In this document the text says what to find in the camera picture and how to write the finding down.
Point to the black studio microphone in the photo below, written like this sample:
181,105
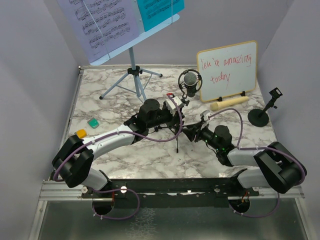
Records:
189,82

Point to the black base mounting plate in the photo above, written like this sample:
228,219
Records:
184,192

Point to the lilac sheet music page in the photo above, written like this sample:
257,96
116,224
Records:
101,26

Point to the cyan sheet music page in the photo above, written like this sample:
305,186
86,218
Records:
154,12

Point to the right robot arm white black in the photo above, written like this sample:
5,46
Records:
274,166

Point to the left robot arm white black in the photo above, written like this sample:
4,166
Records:
73,162

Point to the black round-base mic stand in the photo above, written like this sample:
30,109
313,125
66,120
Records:
259,117

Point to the aluminium rail frame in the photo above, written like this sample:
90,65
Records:
64,215

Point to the yellow eraser block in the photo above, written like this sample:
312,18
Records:
81,133

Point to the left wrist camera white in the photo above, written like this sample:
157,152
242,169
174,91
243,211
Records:
173,103

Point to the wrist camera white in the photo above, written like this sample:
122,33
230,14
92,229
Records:
173,103
205,117

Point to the whiteboard with yellow frame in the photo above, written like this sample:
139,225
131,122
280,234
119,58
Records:
228,70

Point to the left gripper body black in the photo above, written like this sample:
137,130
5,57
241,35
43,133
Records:
165,117

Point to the light blue music stand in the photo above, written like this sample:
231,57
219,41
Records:
135,71

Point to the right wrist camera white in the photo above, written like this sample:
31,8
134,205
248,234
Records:
205,117

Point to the cream toy microphone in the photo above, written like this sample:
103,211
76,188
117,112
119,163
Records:
218,105

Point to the green eraser block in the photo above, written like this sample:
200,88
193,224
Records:
93,123

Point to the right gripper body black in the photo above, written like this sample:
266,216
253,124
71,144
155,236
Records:
206,135

